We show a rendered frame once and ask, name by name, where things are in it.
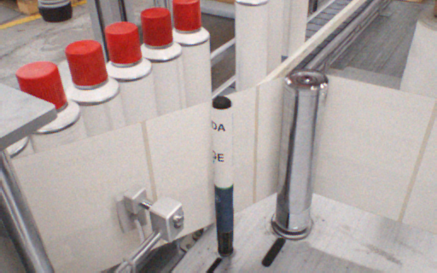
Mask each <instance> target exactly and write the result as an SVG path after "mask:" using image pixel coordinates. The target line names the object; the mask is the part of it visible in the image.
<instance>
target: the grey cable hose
mask: <svg viewBox="0 0 437 273"><path fill-rule="evenodd" d="M38 2H39V3H38V11H39V14H40V15H41V16H43V20H44V21H46V22H49V23H60V22H63V21H66V20H70V19H71V18H72V17H73V6H72V3H71V1H69V0H38Z"/></svg>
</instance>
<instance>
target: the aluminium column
mask: <svg viewBox="0 0 437 273"><path fill-rule="evenodd" d="M86 2H87V6H88V10H89V13H90V22H91V25H92V29H93V32H94V36H95V41H97V42H99V44H101V45H102V50H103V56H104V60H105V63H106V65H107V63H109V62H110V59H109V53H108V46H107V39H106V34H105V29H106V26H109V25H111V24H113V23H116V22H121V19H120V10H119V2H118V0H86ZM121 4H122V9H123V15H124V19H125V22H128V23H134V24H136V18H135V12H134V7H133V2H132V0H121Z"/></svg>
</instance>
